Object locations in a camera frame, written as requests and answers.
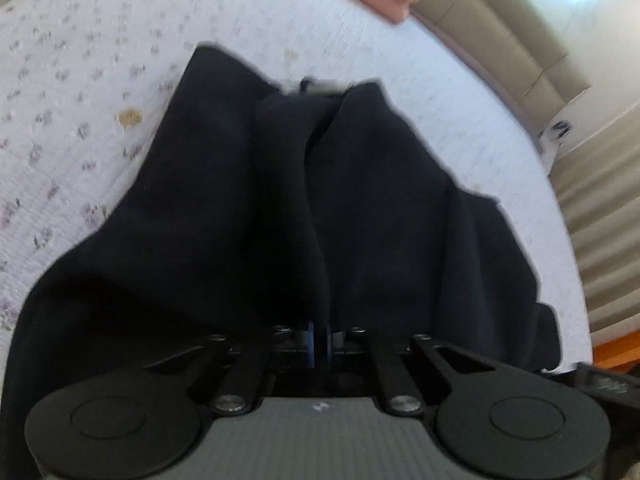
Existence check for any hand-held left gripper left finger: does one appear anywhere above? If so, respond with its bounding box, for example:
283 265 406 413
142 321 318 416

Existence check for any beige pleated curtain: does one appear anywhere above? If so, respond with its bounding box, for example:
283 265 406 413
545 105 640 337

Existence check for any orange wooden furniture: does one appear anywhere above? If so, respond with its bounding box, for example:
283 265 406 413
591 331 640 372

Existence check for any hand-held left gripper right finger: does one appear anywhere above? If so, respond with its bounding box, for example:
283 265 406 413
320 324 497 417

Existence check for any white floral bedspread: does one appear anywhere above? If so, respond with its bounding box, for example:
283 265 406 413
0 0 595 376

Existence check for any dark navy garment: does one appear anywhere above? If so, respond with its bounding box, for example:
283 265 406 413
2 45 562 480

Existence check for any small black and white object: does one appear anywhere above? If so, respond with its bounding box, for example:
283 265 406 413
541 119 574 150

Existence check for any beige padded headboard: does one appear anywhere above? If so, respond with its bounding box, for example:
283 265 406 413
410 0 592 128

